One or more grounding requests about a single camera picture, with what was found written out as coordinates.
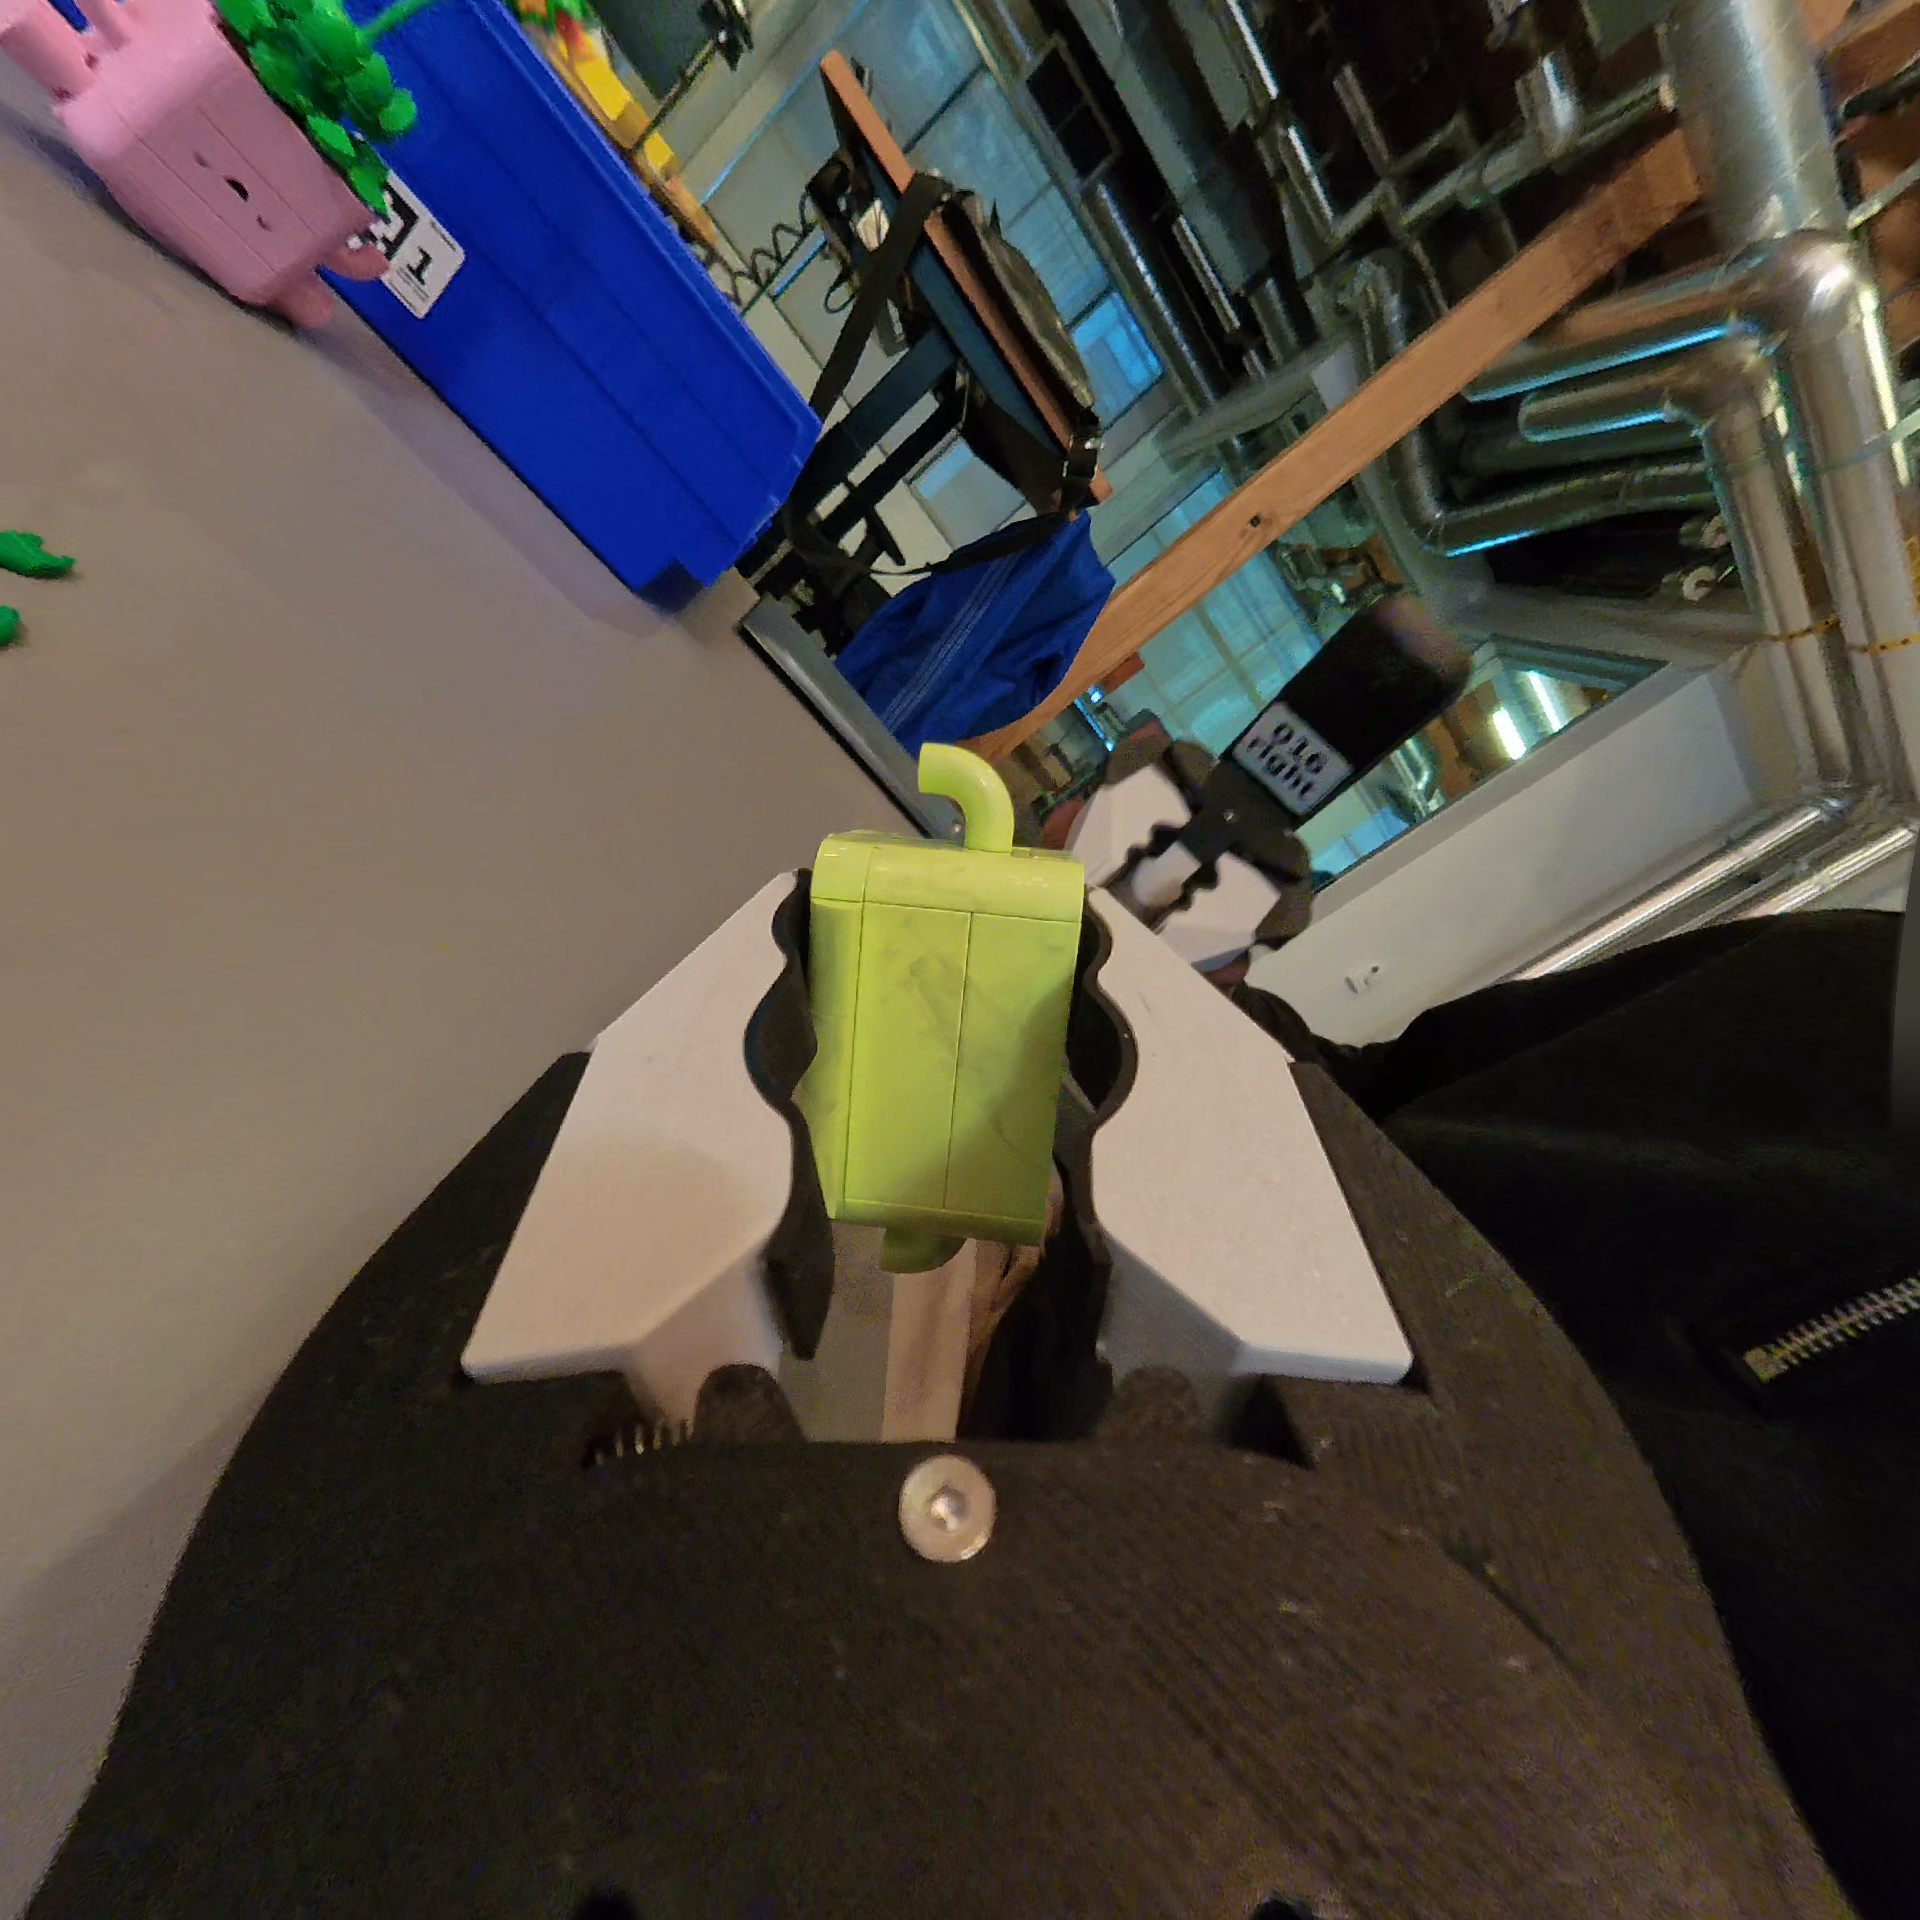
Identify lime green toy brick figure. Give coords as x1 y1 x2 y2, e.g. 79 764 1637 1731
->
796 743 1087 1273

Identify black frame wooden table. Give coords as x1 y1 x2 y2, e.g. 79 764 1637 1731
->
736 53 1114 641

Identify pink brick pot with plant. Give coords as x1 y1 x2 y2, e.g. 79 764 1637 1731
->
0 0 466 330

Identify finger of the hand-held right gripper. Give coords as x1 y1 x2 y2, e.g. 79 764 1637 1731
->
1124 857 1296 977
1066 761 1204 893

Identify scattered green leaf bricks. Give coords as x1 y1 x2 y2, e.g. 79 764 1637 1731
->
0 527 78 650

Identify silver ventilation duct pipes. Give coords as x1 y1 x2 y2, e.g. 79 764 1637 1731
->
960 0 1920 933

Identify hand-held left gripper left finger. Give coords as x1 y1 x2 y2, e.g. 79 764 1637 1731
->
457 867 838 1422

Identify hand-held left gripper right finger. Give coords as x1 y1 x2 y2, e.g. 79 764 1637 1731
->
1066 885 1416 1430

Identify blue cloth bag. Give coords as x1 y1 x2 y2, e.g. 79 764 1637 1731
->
836 517 1120 751

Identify blue plastic bin white tag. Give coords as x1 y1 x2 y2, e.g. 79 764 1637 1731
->
316 0 824 615

